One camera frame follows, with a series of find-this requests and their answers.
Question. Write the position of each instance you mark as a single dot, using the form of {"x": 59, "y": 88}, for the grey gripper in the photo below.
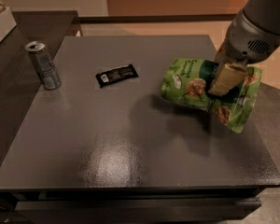
{"x": 249, "y": 42}

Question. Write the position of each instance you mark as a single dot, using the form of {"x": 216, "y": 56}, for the green rice chip bag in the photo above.
{"x": 187, "y": 82}

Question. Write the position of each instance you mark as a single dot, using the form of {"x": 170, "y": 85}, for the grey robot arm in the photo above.
{"x": 265, "y": 14}

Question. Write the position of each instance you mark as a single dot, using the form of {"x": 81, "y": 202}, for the black snack bar wrapper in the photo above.
{"x": 116, "y": 75}

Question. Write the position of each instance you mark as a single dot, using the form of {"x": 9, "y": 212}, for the silver blue drink can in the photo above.
{"x": 40, "y": 56}

